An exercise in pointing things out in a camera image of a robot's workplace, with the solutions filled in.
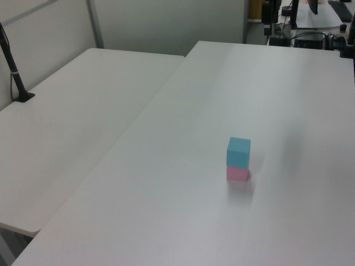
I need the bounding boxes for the blue cube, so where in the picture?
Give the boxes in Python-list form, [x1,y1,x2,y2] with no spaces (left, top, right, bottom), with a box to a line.
[226,136,252,168]

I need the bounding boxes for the pink cube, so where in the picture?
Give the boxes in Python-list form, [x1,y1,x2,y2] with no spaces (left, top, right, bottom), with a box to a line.
[226,165,250,182]

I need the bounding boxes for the smaller white table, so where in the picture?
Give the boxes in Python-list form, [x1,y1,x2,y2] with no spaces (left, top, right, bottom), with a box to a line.
[0,47,186,238]

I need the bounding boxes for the wooden cabinet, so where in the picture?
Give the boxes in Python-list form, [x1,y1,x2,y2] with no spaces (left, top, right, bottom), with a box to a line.
[248,0,264,21]

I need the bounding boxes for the black upright device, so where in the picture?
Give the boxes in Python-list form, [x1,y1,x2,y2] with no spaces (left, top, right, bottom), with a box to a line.
[261,1,274,37]

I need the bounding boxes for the black computer box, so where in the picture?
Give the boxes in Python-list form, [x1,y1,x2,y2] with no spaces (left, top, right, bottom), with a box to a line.
[293,32,327,50]

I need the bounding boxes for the black monitor stand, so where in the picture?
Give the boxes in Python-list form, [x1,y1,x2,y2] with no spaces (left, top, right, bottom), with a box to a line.
[290,0,301,30]

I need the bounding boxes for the black keyboard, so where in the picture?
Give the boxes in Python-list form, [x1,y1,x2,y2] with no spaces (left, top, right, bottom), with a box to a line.
[328,0,353,21]

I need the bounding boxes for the grey partition post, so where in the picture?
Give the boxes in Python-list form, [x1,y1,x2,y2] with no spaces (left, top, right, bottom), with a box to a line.
[242,0,250,44]
[85,0,105,50]

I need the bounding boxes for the black camera pole with base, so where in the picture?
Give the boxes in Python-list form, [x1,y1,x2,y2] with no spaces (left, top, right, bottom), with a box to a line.
[0,22,36,104]

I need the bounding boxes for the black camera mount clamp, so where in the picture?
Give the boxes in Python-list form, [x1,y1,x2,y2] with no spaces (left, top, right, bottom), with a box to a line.
[339,16,355,59]

